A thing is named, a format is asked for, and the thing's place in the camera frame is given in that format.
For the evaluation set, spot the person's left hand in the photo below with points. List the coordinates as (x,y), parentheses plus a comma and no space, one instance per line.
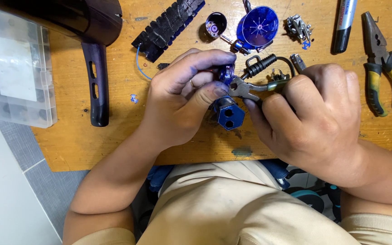
(172,102)

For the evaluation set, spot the person's right hand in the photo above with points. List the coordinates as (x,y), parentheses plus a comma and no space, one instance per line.
(322,126)

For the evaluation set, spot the small blue motor part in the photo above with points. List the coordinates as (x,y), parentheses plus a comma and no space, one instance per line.
(227,73)

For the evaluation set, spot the grey needle-nose pliers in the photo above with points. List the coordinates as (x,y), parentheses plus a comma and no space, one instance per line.
(247,87)

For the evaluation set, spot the small black plastic piece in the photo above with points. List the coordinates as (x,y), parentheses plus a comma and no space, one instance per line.
(162,66)

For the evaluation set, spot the blue plastic fragment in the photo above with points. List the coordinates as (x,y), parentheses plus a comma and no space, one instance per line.
(134,99)
(305,45)

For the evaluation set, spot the blue hexagonal plug housing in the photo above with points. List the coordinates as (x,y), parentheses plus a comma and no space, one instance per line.
(229,117)

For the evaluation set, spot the black heating element strip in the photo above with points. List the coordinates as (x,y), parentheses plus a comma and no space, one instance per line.
(167,29)

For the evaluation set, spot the black teal chair base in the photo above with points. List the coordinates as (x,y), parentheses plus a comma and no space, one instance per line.
(313,199)

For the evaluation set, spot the small motor with metal shaft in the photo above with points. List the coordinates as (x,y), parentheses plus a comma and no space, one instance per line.
(238,45)

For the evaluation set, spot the small round blue cap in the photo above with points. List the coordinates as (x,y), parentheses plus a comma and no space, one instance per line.
(215,24)

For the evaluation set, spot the black marker pen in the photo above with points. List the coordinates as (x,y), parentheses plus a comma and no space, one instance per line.
(344,27)

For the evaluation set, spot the cluster of metal parts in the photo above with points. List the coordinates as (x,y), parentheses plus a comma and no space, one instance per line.
(298,27)

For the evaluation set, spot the black hair dryer body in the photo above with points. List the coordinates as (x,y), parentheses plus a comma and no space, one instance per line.
(94,30)

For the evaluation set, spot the blue round fan housing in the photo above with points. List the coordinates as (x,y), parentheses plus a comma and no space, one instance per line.
(259,27)

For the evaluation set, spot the beige shirt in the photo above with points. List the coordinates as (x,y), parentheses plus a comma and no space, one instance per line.
(233,211)

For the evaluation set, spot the clear plastic organizer box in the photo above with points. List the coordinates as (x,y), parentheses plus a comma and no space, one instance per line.
(14,68)

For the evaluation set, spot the small switch with metal pins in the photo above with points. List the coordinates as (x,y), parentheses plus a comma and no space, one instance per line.
(279,75)

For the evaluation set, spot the small metal bracket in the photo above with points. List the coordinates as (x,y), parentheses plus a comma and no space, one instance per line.
(298,63)

